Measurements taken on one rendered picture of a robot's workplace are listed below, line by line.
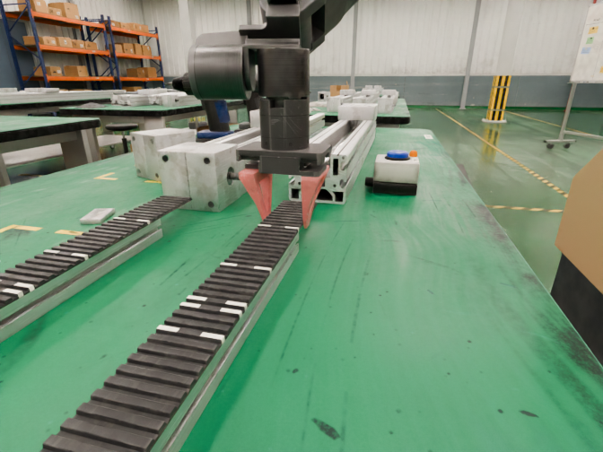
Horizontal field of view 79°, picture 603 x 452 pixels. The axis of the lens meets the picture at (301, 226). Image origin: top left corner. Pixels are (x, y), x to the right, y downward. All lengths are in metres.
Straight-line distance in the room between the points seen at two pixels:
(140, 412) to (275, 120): 0.30
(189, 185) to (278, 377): 0.40
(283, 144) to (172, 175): 0.26
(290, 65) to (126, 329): 0.30
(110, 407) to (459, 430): 0.20
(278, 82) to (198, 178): 0.25
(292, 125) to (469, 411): 0.30
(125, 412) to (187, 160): 0.43
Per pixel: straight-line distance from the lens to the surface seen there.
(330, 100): 2.63
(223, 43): 0.45
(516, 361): 0.33
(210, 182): 0.59
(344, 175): 0.62
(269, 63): 0.41
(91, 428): 0.23
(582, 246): 0.51
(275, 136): 0.41
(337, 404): 0.27
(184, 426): 0.25
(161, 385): 0.25
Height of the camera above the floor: 0.98
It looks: 22 degrees down
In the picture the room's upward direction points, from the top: straight up
